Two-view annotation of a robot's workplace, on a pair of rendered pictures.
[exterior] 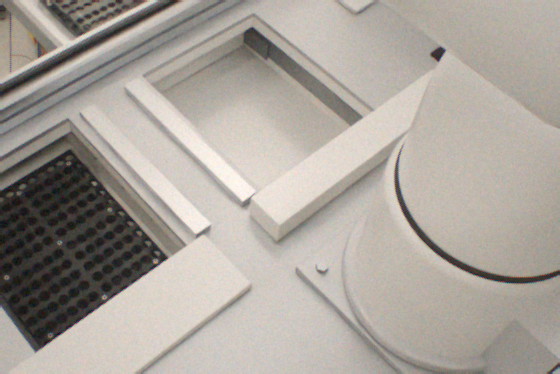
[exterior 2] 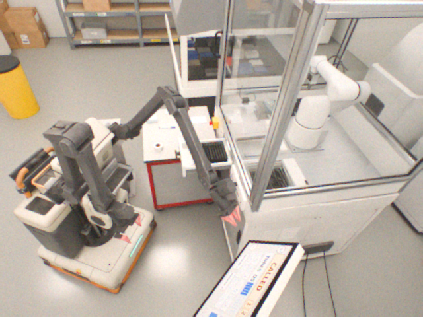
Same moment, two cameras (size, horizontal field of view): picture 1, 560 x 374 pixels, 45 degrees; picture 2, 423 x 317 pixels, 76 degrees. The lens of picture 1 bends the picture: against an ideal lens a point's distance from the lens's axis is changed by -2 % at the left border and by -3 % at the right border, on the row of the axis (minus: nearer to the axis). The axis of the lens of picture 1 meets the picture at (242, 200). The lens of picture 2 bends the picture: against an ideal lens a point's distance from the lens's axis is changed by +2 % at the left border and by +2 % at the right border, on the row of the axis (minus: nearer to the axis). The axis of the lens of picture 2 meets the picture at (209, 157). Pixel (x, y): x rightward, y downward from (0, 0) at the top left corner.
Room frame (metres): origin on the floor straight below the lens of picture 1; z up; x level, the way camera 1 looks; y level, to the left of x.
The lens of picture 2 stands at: (0.16, 1.33, 2.21)
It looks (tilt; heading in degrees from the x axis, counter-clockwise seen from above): 47 degrees down; 302
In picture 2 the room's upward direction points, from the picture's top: 4 degrees clockwise
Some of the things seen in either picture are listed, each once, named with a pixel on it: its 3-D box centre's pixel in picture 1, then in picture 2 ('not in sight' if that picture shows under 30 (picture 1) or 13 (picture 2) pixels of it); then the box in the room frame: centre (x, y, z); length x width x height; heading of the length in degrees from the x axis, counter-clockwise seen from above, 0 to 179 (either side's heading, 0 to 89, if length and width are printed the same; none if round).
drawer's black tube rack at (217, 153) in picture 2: not in sight; (209, 154); (0.85, 0.22, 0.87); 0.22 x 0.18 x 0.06; 45
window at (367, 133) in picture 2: not in sight; (379, 121); (0.05, 0.16, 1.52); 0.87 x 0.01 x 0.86; 45
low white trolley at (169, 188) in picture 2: not in sight; (180, 161); (1.27, 0.06, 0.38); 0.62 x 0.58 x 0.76; 135
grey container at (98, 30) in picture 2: not in sight; (94, 30); (4.53, -1.58, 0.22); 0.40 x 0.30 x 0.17; 45
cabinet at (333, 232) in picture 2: not in sight; (277, 189); (0.39, -0.17, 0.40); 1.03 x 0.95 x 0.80; 135
